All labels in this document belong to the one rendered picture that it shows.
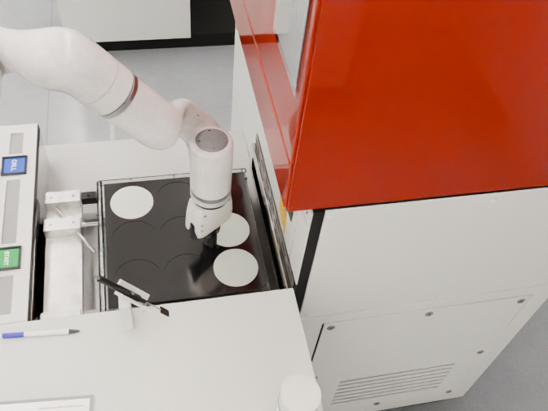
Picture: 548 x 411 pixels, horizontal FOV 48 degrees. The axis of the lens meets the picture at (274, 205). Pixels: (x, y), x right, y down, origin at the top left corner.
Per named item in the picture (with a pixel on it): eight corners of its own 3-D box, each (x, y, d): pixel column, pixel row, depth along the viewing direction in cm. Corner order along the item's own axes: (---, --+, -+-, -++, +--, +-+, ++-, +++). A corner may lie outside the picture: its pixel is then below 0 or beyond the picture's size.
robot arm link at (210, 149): (186, 169, 127) (193, 203, 122) (184, 122, 117) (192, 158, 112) (226, 164, 129) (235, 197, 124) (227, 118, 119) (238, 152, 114)
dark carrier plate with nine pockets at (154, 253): (243, 173, 156) (243, 171, 156) (268, 289, 136) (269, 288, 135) (103, 185, 150) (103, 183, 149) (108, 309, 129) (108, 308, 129)
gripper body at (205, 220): (216, 169, 131) (215, 202, 140) (179, 193, 126) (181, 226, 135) (240, 189, 128) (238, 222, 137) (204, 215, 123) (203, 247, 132)
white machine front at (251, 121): (240, 84, 189) (247, -38, 158) (298, 320, 140) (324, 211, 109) (230, 84, 188) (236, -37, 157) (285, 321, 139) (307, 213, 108)
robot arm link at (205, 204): (214, 162, 129) (214, 172, 132) (181, 183, 125) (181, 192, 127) (240, 185, 126) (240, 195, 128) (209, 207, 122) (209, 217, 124)
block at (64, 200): (81, 196, 149) (79, 188, 146) (81, 207, 147) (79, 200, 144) (46, 200, 147) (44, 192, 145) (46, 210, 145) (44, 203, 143)
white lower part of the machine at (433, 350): (386, 221, 266) (444, 72, 202) (457, 406, 217) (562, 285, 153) (224, 239, 252) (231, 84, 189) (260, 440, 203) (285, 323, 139)
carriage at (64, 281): (83, 201, 152) (81, 194, 149) (84, 335, 130) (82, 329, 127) (49, 205, 150) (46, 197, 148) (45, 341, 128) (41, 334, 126)
